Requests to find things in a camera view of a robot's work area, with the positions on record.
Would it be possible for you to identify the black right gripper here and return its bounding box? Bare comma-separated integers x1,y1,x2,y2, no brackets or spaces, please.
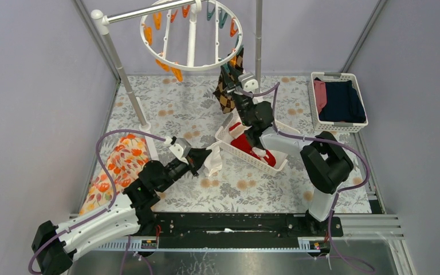
220,63,254,127

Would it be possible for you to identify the orange clip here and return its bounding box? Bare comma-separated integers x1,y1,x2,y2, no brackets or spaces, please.
155,59,183,82
229,18,239,37
229,55,237,67

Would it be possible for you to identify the white sock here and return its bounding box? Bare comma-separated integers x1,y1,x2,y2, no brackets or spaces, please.
203,141,223,177
252,147,267,158

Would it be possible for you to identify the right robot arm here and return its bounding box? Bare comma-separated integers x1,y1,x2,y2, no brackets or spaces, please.
221,63,353,236

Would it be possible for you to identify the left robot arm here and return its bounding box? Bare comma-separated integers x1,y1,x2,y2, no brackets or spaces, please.
29,148,218,274

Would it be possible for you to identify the orange right clip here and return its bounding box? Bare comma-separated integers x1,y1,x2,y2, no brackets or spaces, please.
229,18,239,37

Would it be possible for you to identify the orange front left clip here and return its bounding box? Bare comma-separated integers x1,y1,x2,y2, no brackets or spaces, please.
155,59,183,82

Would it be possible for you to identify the white perforated sock basket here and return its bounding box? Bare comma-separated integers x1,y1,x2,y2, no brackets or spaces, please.
214,112,288,175

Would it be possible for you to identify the white rack right foot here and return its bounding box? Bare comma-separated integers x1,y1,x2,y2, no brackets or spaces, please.
250,96,273,117

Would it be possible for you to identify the red snowflake sock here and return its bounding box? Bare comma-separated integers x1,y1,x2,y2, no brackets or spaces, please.
228,122,277,167

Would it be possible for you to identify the floral grey tablecloth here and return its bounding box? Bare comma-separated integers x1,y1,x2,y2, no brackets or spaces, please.
91,76,372,214

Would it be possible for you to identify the floral orange cloth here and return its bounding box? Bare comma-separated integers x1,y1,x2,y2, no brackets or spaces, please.
78,133,151,215

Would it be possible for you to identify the pink garment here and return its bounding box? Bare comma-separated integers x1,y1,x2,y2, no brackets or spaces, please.
313,78,327,114

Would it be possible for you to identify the white basket with clothes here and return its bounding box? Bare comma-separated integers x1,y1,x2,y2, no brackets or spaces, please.
308,72,368,133

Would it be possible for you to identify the navy garment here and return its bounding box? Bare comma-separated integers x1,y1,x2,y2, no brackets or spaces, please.
319,81,367,123

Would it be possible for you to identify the grey horizontal rack bar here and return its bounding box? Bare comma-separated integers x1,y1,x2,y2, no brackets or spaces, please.
101,0,202,26

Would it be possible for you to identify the grey left rack pole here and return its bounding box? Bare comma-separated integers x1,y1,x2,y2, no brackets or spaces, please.
91,9,151,131

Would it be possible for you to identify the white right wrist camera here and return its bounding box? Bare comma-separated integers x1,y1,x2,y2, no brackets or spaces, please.
238,72,259,92

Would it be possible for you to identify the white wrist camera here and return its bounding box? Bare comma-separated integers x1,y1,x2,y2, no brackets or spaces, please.
163,136,191,163
238,72,259,92

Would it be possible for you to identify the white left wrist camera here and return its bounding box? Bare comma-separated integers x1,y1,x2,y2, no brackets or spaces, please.
163,136,191,163

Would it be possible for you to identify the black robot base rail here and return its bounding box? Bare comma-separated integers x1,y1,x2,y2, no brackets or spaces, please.
134,212,344,249

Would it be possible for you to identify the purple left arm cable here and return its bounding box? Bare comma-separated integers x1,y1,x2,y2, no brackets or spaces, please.
27,129,168,275

